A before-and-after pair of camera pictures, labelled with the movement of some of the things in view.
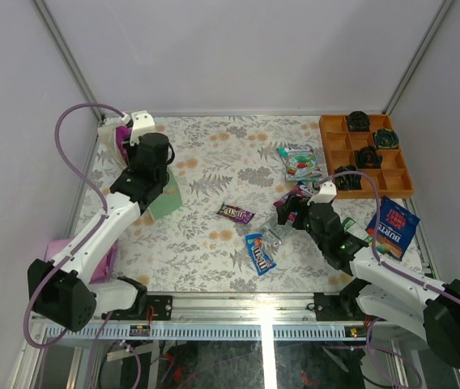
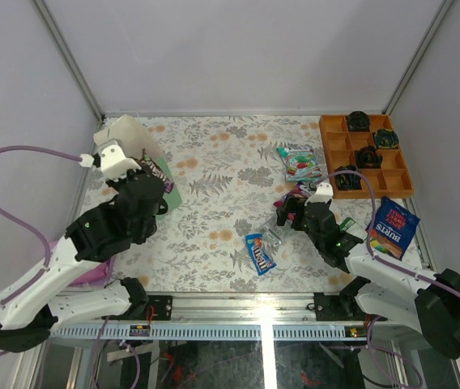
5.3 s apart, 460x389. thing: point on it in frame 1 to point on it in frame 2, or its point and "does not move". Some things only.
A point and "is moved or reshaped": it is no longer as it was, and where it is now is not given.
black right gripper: (283, 210) does not move
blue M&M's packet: (261, 260) does not move
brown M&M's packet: (235, 213) is moved or reshaped
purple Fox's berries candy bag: (301, 190) does not move
